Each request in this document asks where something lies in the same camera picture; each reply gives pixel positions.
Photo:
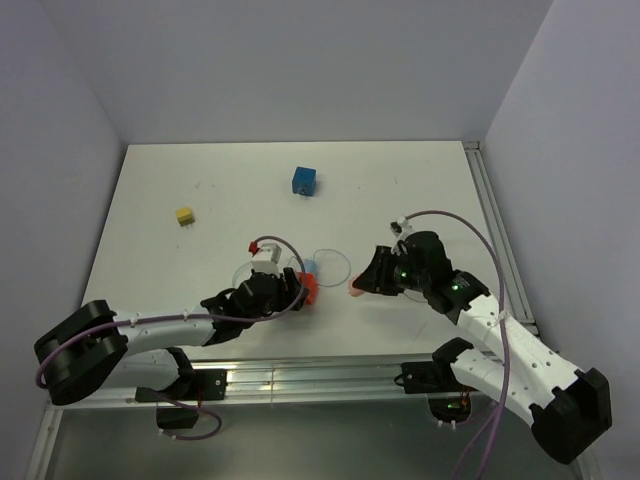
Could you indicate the aluminium front rail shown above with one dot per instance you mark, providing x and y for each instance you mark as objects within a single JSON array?
[{"x": 300, "y": 380}]

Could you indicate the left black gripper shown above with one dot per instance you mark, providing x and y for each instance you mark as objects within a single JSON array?
[{"x": 291, "y": 293}]

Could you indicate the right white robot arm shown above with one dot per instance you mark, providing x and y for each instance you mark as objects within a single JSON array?
[{"x": 566, "y": 408}]

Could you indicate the light blue plug charger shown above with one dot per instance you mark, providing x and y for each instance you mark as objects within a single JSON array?
[{"x": 310, "y": 266}]

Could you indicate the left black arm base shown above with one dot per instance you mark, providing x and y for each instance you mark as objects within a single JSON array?
[{"x": 179, "y": 408}]

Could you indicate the aluminium right side rail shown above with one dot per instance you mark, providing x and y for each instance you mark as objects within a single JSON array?
[{"x": 514, "y": 287}]

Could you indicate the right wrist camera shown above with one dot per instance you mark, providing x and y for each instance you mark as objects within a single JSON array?
[{"x": 401, "y": 228}]

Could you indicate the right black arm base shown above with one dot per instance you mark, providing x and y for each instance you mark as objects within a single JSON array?
[{"x": 449, "y": 401}]

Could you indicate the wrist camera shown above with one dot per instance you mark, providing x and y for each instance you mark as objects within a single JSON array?
[
  {"x": 401, "y": 228},
  {"x": 265, "y": 258}
]

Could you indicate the red cube socket adapter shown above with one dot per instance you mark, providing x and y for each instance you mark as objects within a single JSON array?
[{"x": 309, "y": 281}]

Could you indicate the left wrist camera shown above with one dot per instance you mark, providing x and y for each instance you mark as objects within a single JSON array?
[{"x": 265, "y": 258}]

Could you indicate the yellow plug adapter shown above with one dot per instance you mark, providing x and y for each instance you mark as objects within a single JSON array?
[{"x": 185, "y": 216}]

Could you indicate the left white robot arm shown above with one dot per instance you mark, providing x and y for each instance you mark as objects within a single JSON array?
[{"x": 96, "y": 346}]

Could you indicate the aluminium rail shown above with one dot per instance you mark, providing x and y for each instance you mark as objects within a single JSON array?
[
  {"x": 300, "y": 380},
  {"x": 514, "y": 287}
]

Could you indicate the blue cube socket adapter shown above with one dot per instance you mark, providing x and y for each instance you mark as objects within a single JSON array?
[{"x": 304, "y": 181}]

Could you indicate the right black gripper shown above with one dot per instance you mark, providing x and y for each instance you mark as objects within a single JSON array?
[{"x": 376, "y": 277}]

